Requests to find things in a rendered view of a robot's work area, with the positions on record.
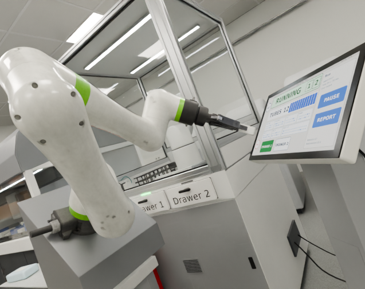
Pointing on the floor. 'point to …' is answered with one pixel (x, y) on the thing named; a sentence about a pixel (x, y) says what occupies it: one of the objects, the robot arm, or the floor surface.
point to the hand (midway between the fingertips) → (246, 129)
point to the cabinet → (235, 240)
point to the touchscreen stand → (347, 216)
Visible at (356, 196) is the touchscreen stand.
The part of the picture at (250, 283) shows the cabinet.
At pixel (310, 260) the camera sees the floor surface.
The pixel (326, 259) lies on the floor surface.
